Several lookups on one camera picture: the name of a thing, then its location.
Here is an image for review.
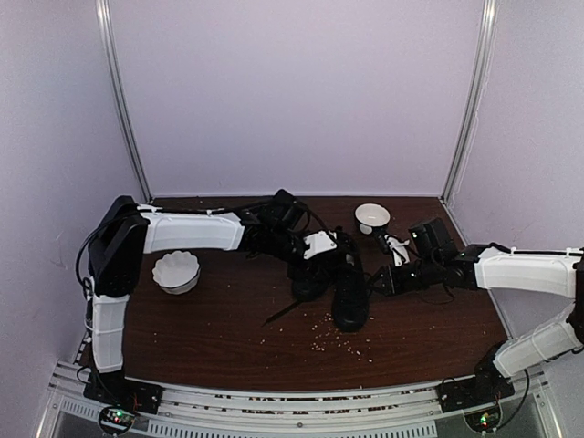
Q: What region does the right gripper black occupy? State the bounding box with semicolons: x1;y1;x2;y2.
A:
366;255;441;297

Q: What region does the black canvas shoe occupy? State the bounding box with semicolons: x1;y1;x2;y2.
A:
331;227;370;333
262;262;341;327

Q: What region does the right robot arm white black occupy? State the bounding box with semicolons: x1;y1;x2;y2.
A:
370;218;583;403

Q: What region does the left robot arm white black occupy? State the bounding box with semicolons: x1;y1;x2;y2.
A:
77;190;339;405

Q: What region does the black white round bowl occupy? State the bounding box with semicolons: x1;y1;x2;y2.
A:
354;203;391;235

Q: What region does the white scalloped bowl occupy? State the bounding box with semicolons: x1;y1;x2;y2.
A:
151;251;201;295

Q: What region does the right controller board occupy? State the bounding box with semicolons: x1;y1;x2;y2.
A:
464;406;502;434

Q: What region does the controller board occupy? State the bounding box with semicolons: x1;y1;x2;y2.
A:
98;406;136;435
464;406;502;434

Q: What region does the left controller board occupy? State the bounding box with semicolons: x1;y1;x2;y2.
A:
98;406;136;435

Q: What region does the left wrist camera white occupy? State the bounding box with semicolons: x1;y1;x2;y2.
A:
303;230;338;260

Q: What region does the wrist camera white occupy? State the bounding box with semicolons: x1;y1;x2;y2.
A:
303;230;338;260
375;234;410;267

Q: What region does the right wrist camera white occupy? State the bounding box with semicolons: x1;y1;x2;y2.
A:
375;234;410;267

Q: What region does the front aluminium rail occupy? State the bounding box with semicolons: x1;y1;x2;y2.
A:
40;360;562;438

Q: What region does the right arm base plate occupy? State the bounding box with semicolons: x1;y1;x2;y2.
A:
436;376;515;412

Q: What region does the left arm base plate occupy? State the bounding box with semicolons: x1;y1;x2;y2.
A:
83;376;163;414

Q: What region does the right aluminium frame post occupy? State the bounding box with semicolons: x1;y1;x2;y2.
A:
442;0;499;208

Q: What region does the aluminium frame post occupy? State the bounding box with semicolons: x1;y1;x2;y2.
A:
442;0;499;208
95;0;153;203

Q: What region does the left aluminium frame post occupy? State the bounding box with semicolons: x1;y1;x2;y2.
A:
95;0;153;203

